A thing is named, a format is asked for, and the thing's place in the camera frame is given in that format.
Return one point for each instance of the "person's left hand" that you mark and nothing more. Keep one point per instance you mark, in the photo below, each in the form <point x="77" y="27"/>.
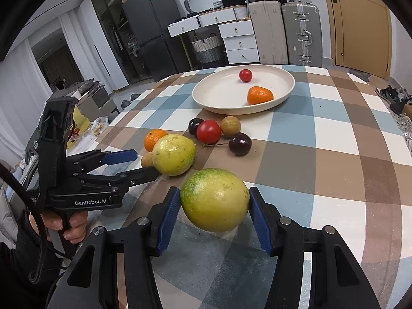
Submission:
<point x="77" y="228"/>

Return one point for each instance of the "small red cherry tomato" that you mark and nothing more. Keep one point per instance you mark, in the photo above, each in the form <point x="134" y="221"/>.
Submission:
<point x="245" y="75"/>

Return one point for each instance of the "yellow speckled passion fruit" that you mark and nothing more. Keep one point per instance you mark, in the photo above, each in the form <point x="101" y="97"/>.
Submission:
<point x="173" y="154"/>

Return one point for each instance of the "wooden door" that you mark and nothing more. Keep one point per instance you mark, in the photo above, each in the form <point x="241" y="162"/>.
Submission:
<point x="360" y="29"/>

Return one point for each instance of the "checkered tablecloth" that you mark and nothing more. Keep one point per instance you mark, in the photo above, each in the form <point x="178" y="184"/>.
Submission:
<point x="322" y="154"/>

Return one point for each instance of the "orange mandarin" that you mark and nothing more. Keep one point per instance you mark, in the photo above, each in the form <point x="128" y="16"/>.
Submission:
<point x="154" y="140"/>
<point x="260" y="95"/>

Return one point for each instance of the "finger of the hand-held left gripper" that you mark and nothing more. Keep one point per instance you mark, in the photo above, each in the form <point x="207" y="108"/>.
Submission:
<point x="144" y="174"/>
<point x="120" y="157"/>

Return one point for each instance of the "small brown longan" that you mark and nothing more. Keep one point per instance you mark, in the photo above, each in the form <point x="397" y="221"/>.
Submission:
<point x="147" y="160"/>

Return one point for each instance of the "grey slipper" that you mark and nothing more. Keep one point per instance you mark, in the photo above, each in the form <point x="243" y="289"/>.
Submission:
<point x="126" y="103"/>
<point x="135" y="97"/>

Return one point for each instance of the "yellow plush toy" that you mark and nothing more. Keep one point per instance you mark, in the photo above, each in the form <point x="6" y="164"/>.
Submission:
<point x="77" y="120"/>

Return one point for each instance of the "silver suitcase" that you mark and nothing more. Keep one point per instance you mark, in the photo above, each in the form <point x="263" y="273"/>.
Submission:
<point x="296" y="22"/>

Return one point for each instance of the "white dresser with drawers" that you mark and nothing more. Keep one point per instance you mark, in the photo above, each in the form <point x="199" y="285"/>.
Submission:
<point x="239" y="43"/>

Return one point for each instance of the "small white basket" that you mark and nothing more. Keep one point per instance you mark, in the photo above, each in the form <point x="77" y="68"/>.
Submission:
<point x="217" y="4"/>

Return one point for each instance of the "beige suitcase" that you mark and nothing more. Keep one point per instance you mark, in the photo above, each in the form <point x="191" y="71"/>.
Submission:
<point x="267" y="32"/>

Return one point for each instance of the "grey door mat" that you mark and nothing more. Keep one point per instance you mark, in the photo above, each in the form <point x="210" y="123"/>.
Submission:
<point x="359" y="74"/>

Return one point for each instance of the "dark sandals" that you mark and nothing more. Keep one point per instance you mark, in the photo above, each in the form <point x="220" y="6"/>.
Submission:
<point x="391" y="96"/>

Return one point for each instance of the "dark cherry with stem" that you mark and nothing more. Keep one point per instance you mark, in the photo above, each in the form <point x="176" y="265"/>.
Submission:
<point x="239" y="144"/>

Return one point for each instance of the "cream round plate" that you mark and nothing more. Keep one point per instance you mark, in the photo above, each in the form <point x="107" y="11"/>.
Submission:
<point x="219" y="90"/>

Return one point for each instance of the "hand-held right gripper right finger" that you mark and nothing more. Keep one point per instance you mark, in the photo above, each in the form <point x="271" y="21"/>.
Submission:
<point x="262" y="222"/>

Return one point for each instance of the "grey cluttered box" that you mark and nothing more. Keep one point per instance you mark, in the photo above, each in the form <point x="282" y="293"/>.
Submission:
<point x="95" y="98"/>

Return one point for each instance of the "dark stemless cherry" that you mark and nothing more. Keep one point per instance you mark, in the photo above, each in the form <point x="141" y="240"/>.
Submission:
<point x="194" y="126"/>

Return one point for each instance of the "woven laundry basket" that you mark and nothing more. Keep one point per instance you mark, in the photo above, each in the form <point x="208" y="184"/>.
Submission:
<point x="209" y="51"/>

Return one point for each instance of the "dark glass-door cabinet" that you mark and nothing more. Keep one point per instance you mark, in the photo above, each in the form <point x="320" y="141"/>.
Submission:
<point x="109" y="38"/>

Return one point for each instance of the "green citrus fruit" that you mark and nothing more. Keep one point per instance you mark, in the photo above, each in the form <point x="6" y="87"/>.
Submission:
<point x="214" y="199"/>

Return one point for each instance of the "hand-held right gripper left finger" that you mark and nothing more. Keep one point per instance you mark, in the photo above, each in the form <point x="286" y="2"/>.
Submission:
<point x="167" y="222"/>

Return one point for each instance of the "large brown longan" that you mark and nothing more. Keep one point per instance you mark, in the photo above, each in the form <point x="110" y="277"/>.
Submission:
<point x="230" y="126"/>

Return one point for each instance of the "person's left forearm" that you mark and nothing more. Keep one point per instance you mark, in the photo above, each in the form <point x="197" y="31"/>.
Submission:
<point x="19" y="280"/>

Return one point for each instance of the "black refrigerator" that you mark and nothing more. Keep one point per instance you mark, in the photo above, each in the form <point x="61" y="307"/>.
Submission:
<point x="151" y="22"/>

